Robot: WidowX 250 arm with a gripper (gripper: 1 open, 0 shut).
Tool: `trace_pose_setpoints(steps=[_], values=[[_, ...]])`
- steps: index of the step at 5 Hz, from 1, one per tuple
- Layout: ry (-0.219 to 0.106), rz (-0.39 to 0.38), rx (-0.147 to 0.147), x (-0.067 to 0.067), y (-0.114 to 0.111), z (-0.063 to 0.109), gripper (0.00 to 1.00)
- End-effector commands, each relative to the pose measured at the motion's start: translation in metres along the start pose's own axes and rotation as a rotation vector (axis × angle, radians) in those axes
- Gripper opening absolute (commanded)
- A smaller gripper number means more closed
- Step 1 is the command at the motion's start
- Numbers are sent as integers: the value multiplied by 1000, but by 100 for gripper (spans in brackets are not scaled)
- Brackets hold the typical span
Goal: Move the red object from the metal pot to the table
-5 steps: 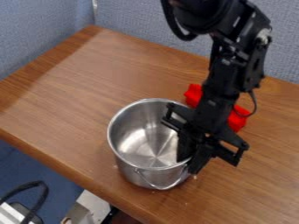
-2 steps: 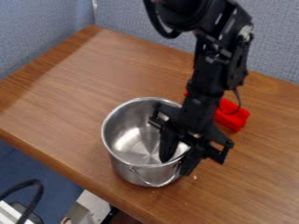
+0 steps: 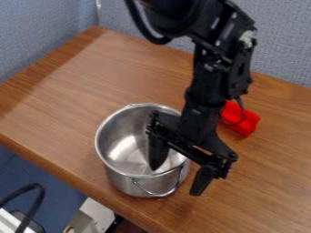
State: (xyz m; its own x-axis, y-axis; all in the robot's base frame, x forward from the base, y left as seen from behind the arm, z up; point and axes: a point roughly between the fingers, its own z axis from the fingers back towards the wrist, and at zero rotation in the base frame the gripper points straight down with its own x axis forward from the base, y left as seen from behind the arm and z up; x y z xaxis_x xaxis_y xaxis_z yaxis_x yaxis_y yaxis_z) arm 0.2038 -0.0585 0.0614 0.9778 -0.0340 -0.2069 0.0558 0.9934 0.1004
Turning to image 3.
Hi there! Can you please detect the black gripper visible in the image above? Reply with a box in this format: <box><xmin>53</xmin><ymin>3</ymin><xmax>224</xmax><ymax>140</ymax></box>
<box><xmin>147</xmin><ymin>100</ymin><xmax>237</xmax><ymax>197</ymax></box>

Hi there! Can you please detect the metal pot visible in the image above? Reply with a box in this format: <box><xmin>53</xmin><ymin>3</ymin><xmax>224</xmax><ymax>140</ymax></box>
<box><xmin>95</xmin><ymin>103</ymin><xmax>191</xmax><ymax>198</ymax></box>

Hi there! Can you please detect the red star-shaped block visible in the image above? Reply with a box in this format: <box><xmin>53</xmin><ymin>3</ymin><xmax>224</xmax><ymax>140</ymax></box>
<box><xmin>221</xmin><ymin>101</ymin><xmax>262</xmax><ymax>137</ymax></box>

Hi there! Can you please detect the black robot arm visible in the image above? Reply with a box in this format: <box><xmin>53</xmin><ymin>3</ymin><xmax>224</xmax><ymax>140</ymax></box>
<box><xmin>124</xmin><ymin>0</ymin><xmax>258</xmax><ymax>196</ymax></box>

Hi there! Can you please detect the white object under table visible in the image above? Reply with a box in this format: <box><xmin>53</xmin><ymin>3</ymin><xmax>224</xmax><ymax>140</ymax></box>
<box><xmin>61</xmin><ymin>198</ymin><xmax>115</xmax><ymax>233</ymax></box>

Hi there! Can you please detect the black and white equipment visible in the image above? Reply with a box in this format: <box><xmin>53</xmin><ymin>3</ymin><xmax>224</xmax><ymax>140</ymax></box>
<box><xmin>0</xmin><ymin>183</ymin><xmax>47</xmax><ymax>233</ymax></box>

